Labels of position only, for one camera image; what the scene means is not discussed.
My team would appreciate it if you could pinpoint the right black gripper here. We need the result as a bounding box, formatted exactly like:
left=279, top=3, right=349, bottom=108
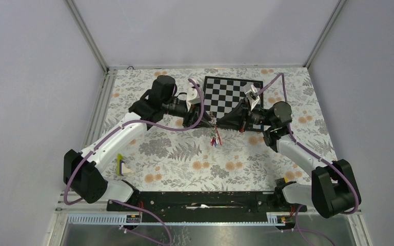
left=216, top=98, right=274, bottom=133

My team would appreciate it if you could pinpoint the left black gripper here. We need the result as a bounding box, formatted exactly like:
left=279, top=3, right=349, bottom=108
left=162, top=98, right=212, bottom=129

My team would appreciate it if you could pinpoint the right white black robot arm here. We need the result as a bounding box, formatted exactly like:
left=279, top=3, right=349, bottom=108
left=216, top=99, right=361, bottom=218

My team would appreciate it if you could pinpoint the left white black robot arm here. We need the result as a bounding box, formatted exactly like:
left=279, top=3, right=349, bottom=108
left=63, top=74, right=205, bottom=211

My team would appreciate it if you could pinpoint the floral patterned mat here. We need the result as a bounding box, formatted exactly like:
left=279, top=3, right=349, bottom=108
left=104, top=68, right=337, bottom=191

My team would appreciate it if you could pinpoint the black white checkerboard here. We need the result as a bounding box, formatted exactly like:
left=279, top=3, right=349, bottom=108
left=203, top=76, right=264, bottom=130

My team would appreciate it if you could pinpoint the green white small block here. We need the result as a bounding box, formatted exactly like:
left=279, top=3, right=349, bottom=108
left=116, top=154, right=133, bottom=176

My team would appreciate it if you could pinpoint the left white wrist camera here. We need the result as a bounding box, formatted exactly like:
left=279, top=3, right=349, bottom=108
left=186, top=87, right=201, bottom=108

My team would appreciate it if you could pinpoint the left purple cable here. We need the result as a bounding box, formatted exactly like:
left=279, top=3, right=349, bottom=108
left=63, top=78, right=206, bottom=246

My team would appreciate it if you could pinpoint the purple cable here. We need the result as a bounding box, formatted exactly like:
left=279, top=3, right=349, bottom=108
left=254, top=72, right=361, bottom=246
left=63, top=78, right=206, bottom=246

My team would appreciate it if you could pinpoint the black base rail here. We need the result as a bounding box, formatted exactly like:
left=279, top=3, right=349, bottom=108
left=107, top=191, right=299, bottom=223

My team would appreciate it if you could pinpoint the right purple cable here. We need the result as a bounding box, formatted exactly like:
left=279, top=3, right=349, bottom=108
left=254, top=72, right=361, bottom=246

